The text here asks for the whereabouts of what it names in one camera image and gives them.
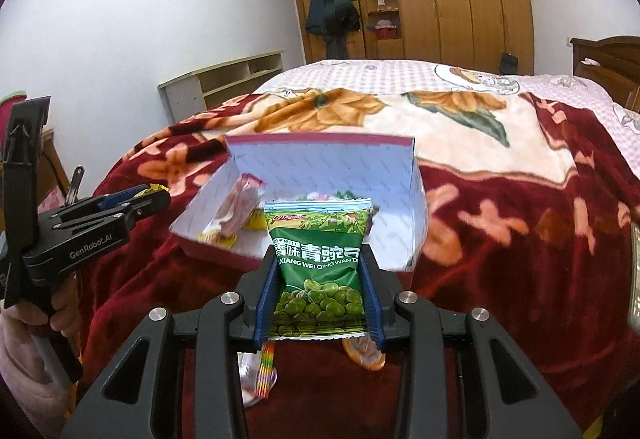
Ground person's left hand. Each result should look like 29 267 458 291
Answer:
0 269 82 345

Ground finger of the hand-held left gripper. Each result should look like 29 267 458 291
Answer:
112 190 172 226
95 184 153 212

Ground white cardboard box pink rim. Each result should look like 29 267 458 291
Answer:
169 133 426 272

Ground colourful snack packet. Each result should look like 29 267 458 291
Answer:
295 189 368 204

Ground yellow round snack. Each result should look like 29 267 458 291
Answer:
199 228 237 248

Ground green pea snack packet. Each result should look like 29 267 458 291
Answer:
263 199 373 342

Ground red floral blanket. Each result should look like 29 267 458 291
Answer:
80 86 640 439

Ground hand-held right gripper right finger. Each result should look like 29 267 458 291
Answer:
357 244 583 439

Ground wooden headboard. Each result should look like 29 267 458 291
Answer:
570 36 640 112

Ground dark hanging coats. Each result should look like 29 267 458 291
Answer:
305 0 361 60

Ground pink white snack packet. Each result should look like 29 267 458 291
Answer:
210 173 266 237

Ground rainbow striped candy packet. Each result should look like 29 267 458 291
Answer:
240 340 278 407

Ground small orange snack packet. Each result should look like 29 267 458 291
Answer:
342 336 386 372

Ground metal spring clip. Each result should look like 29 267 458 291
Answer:
67 166 86 207

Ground red box in wardrobe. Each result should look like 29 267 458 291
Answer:
375 19 402 41

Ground beige shelf unit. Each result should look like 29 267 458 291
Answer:
158 50 286 124

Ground person's left forearm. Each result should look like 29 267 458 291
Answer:
0 314 78 439

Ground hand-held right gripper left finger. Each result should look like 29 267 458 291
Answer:
60 255 279 439

